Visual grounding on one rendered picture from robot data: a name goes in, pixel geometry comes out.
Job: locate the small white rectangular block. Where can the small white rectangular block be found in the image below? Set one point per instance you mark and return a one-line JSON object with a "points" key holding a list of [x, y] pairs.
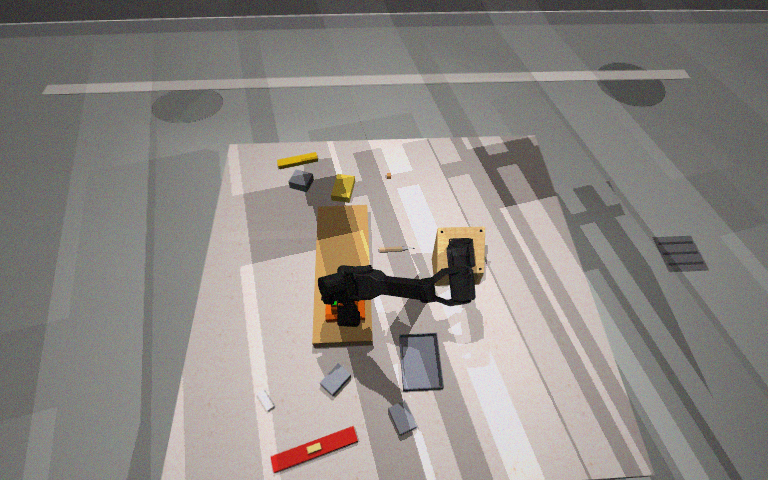
{"points": [[265, 400]]}

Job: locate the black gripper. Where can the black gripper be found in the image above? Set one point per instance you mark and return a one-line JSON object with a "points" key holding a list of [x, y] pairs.
{"points": [[348, 315]]}

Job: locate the tan wooden floor panel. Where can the tan wooden floor panel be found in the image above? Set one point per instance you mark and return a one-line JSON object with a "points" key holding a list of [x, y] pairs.
{"points": [[342, 239]]}

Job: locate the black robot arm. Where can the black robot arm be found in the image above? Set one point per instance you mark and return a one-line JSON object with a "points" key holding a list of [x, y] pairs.
{"points": [[370, 283]]}

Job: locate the red flat bar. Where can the red flat bar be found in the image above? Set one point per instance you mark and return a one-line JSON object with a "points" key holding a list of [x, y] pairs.
{"points": [[314, 449]]}

